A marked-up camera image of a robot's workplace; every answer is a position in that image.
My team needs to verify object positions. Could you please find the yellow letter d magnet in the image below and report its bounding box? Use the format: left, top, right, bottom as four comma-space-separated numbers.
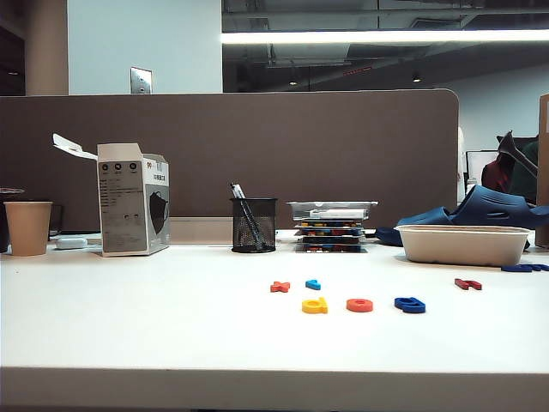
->
301, 296, 330, 315

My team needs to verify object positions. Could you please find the orange letter o magnet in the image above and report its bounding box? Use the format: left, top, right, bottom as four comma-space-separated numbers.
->
346, 297, 375, 313

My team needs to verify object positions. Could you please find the blue letter g magnet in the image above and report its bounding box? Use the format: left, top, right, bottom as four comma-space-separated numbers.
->
394, 296, 427, 314

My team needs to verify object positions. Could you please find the dark blue letter magnet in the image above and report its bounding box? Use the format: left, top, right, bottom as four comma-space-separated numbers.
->
500, 263, 549, 273

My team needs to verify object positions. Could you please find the black mesh pen holder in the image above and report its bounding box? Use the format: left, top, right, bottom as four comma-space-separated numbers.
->
230, 197, 279, 254

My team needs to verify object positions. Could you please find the black white pen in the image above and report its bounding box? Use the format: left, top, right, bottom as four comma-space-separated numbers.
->
230, 183, 265, 250

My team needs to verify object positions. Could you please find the clear plastic tray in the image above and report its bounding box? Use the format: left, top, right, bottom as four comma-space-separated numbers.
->
286, 199, 379, 223

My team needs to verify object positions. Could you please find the brown desk partition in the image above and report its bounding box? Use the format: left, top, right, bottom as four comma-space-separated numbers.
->
0, 88, 461, 235

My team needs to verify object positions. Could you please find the white grey mask box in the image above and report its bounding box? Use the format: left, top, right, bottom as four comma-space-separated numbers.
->
52, 132, 172, 258

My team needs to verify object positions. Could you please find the blue rubber slipper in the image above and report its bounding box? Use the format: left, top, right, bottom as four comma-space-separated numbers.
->
375, 205, 455, 247
445, 184, 549, 231

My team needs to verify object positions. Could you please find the person in white clothing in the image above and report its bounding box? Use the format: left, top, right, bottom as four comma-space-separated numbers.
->
456, 126, 468, 205

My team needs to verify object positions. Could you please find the beige oval container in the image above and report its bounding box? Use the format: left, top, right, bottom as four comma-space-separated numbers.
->
394, 224, 532, 267

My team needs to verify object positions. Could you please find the ceiling light strip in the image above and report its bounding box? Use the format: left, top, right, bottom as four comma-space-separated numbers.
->
220, 28, 549, 45

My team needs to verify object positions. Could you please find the computer monitor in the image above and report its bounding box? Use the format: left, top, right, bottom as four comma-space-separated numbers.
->
466, 149, 490, 184

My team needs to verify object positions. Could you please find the small white case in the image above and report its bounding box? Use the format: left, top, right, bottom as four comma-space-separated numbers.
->
55, 237, 89, 251

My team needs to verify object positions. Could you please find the person in red clothing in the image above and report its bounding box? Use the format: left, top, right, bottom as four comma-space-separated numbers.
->
480, 154, 516, 194

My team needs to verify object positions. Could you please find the grey angled object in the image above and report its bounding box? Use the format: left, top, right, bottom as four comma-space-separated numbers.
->
496, 130, 540, 178

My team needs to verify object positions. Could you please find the brown paper cup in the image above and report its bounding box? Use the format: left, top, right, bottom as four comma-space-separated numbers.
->
3, 200, 54, 258

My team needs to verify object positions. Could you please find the person in green clothing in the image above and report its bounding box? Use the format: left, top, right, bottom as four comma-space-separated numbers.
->
510, 136, 540, 203

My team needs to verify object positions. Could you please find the metal wall plate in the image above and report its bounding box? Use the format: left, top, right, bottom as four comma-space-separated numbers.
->
130, 66, 154, 95

